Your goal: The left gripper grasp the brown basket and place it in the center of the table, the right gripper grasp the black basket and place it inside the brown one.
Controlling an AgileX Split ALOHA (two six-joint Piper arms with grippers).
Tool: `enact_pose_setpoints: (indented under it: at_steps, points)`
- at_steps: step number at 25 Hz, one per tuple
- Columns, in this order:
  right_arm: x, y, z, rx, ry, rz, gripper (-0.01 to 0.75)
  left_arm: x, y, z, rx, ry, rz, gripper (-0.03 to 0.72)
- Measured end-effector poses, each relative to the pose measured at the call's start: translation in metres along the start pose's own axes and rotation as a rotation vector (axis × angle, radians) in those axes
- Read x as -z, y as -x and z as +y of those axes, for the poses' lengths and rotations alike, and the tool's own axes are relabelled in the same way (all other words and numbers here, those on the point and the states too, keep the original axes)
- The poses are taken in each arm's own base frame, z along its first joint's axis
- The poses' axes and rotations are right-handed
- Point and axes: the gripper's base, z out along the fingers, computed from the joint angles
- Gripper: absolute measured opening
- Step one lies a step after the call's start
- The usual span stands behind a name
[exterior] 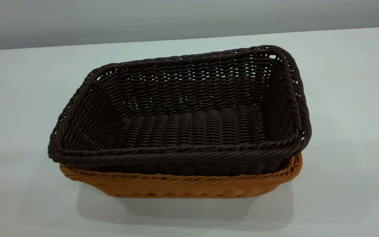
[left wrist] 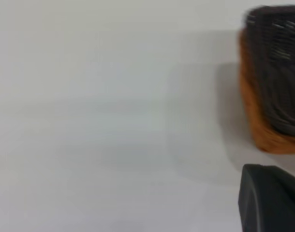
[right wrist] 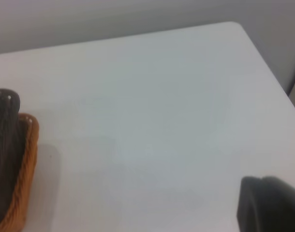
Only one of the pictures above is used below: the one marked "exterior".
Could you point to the dark brown wicker basket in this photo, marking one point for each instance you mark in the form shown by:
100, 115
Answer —
176, 131

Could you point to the light brown wicker basket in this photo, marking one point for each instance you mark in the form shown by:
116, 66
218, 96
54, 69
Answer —
176, 187

